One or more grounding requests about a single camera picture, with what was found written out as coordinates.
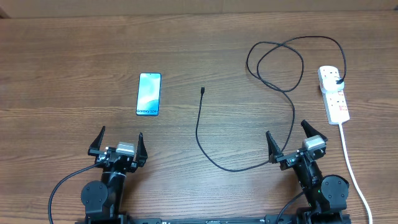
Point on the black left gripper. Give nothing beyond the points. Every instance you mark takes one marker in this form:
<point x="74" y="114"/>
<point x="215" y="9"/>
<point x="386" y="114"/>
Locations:
<point x="140" y="157"/>

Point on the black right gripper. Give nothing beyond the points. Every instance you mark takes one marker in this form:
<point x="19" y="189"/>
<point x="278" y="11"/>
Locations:
<point x="288" y="159"/>

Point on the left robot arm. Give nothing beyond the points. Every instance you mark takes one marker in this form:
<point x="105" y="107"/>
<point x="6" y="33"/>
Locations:
<point x="102" y="198"/>

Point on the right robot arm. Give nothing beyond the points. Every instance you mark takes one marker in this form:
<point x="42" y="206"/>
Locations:
<point x="326" y="195"/>

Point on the blue Galaxy smartphone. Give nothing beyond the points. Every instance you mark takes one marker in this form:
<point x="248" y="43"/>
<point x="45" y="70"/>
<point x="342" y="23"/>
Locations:
<point x="148" y="95"/>

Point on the white power strip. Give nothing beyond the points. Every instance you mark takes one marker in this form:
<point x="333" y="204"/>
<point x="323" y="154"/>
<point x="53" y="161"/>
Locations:
<point x="335" y="103"/>

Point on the white charger plug adapter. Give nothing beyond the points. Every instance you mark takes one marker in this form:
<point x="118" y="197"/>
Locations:
<point x="331" y="84"/>

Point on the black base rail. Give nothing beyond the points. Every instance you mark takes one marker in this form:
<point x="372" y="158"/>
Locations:
<point x="214" y="220"/>

